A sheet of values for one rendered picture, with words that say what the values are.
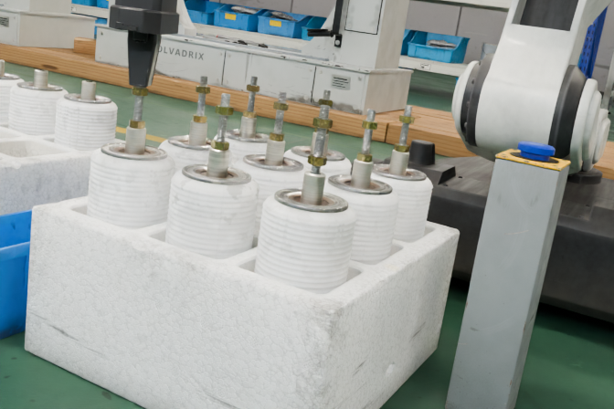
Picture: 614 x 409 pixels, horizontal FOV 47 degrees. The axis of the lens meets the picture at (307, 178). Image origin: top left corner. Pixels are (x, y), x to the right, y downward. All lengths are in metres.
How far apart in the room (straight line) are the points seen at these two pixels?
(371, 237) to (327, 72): 2.20
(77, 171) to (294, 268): 0.53
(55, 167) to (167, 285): 0.41
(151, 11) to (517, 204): 0.44
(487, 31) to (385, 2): 6.36
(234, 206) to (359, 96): 2.20
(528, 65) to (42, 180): 0.72
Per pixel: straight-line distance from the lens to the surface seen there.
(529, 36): 1.09
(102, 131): 1.19
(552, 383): 1.04
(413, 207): 0.90
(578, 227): 1.16
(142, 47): 0.81
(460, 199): 1.18
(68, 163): 1.11
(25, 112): 1.27
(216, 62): 3.23
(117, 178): 0.81
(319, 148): 0.70
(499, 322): 0.84
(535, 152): 0.81
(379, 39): 2.95
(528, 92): 1.03
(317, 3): 10.06
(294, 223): 0.67
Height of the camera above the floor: 0.43
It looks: 13 degrees down
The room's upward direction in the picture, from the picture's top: 8 degrees clockwise
